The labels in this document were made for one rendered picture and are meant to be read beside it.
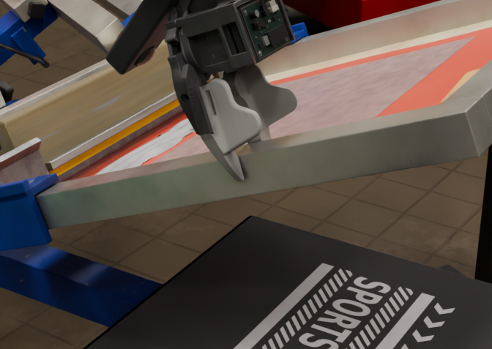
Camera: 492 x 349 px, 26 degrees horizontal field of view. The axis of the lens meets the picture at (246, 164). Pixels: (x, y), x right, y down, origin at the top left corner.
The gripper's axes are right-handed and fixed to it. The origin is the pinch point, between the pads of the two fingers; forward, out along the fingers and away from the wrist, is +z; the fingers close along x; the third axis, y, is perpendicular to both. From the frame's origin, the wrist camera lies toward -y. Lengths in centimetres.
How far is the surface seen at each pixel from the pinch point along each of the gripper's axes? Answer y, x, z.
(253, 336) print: -25.4, 22.0, 28.9
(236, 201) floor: -169, 206, 71
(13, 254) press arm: -67, 25, 15
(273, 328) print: -24.3, 24.8, 29.4
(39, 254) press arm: -63, 27, 16
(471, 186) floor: -108, 259, 97
